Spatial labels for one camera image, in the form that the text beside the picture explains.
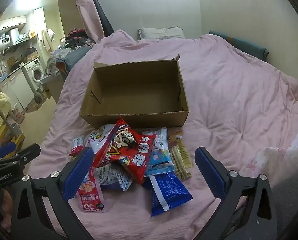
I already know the white red circle snack bag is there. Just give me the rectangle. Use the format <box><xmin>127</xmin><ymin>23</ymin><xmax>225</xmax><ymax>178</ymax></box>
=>
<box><xmin>85</xmin><ymin>125</ymin><xmax>117</xmax><ymax>155</ymax></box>

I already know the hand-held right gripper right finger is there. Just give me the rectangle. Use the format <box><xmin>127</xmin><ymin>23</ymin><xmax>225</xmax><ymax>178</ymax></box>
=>
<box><xmin>194</xmin><ymin>147</ymin><xmax>275</xmax><ymax>240</ymax></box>

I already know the brown cardboard box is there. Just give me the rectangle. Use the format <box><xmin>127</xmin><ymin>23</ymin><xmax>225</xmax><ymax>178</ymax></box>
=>
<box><xmin>79</xmin><ymin>54</ymin><xmax>190</xmax><ymax>130</ymax></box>

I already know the grey pillow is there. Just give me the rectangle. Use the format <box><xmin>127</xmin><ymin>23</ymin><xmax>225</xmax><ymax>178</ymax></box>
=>
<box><xmin>138</xmin><ymin>26</ymin><xmax>186</xmax><ymax>40</ymax></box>

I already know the pink duvet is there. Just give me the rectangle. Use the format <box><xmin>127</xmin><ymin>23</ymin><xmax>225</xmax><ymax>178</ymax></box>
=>
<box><xmin>26</xmin><ymin>29</ymin><xmax>298</xmax><ymax>240</ymax></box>

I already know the small red white snack packet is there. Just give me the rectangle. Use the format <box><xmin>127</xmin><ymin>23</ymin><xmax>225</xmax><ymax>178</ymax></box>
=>
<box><xmin>68</xmin><ymin>135</ymin><xmax>86</xmax><ymax>157</ymax></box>

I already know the wooden stair railing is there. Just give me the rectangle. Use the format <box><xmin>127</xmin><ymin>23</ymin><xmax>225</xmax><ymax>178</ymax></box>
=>
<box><xmin>0</xmin><ymin>122</ymin><xmax>24</xmax><ymax>153</ymax></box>

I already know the pile of clothes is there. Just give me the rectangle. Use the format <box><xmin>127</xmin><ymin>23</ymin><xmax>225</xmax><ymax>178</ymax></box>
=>
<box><xmin>45</xmin><ymin>29</ymin><xmax>96</xmax><ymax>78</ymax></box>

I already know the white wall cabinet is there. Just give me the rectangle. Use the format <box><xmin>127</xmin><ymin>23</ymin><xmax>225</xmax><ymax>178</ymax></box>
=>
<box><xmin>0</xmin><ymin>15</ymin><xmax>27</xmax><ymax>32</ymax></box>

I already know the dark blue snack packet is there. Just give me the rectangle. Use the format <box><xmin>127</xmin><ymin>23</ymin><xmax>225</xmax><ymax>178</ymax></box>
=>
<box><xmin>149</xmin><ymin>171</ymin><xmax>192</xmax><ymax>217</ymax></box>

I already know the light blue snack packet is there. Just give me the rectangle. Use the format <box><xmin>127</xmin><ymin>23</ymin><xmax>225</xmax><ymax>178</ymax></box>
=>
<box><xmin>141</xmin><ymin>127</ymin><xmax>176</xmax><ymax>178</ymax></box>

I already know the brown gold snack packet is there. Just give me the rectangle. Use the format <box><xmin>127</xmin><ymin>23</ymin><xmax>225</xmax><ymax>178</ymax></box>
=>
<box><xmin>168</xmin><ymin>130</ymin><xmax>196</xmax><ymax>168</ymax></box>

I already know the white water heater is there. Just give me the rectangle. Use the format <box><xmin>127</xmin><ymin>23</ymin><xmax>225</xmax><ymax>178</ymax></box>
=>
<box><xmin>0</xmin><ymin>35</ymin><xmax>13</xmax><ymax>57</ymax></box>

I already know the black bed frame rail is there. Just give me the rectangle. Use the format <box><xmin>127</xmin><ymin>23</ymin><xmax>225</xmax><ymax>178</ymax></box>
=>
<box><xmin>85</xmin><ymin>0</ymin><xmax>114</xmax><ymax>37</ymax></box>

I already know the person's left hand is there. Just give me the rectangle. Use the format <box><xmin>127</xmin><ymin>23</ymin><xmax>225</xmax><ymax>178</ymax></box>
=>
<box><xmin>0</xmin><ymin>189</ymin><xmax>15</xmax><ymax>230</ymax></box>

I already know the yellow plaid snack packet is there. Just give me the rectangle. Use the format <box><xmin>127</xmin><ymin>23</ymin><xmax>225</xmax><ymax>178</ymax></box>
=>
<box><xmin>168</xmin><ymin>146</ymin><xmax>192</xmax><ymax>182</ymax></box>

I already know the red cartoon face snack bag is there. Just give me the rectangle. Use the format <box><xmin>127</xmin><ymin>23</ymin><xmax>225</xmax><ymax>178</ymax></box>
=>
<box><xmin>91</xmin><ymin>117</ymin><xmax>156</xmax><ymax>185</ymax></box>

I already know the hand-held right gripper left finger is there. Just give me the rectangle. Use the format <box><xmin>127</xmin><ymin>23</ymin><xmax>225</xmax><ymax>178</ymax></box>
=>
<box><xmin>10</xmin><ymin>147</ymin><xmax>96</xmax><ymax>240</ymax></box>

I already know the white floral pillow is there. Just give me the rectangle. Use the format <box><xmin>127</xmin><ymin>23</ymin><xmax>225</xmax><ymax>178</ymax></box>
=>
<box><xmin>239</xmin><ymin>102</ymin><xmax>298</xmax><ymax>180</ymax></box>

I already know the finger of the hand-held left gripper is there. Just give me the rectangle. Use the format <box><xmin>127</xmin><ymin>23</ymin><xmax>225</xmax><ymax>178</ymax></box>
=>
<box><xmin>0</xmin><ymin>142</ymin><xmax>17</xmax><ymax>161</ymax></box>
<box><xmin>4</xmin><ymin>143</ymin><xmax>41</xmax><ymax>170</ymax></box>

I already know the pink red sausage snack pack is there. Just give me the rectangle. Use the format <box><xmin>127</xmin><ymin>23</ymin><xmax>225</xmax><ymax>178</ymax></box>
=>
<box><xmin>75</xmin><ymin>166</ymin><xmax>106</xmax><ymax>213</ymax></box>

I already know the white kitchen base cabinet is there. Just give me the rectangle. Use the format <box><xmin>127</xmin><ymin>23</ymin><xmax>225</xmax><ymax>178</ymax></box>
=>
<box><xmin>0</xmin><ymin>69</ymin><xmax>36</xmax><ymax>110</ymax></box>

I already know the hanging white towel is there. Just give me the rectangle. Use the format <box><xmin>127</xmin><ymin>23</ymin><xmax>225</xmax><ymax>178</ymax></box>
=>
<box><xmin>40</xmin><ymin>29</ymin><xmax>56</xmax><ymax>52</ymax></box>

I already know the teal cushion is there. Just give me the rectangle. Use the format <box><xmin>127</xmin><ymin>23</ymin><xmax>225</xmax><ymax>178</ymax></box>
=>
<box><xmin>209</xmin><ymin>30</ymin><xmax>269</xmax><ymax>62</ymax></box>

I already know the white washing machine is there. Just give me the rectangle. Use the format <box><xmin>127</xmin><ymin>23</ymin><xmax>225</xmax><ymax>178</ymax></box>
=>
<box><xmin>21</xmin><ymin>59</ymin><xmax>46</xmax><ymax>94</ymax></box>

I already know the pink draped sheet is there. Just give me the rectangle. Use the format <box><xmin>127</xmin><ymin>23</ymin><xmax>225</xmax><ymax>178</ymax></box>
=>
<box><xmin>73</xmin><ymin>0</ymin><xmax>102</xmax><ymax>43</ymax></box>

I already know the white and blue snack bag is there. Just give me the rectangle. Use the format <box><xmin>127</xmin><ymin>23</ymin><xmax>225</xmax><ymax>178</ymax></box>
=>
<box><xmin>95</xmin><ymin>164</ymin><xmax>133</xmax><ymax>192</ymax></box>

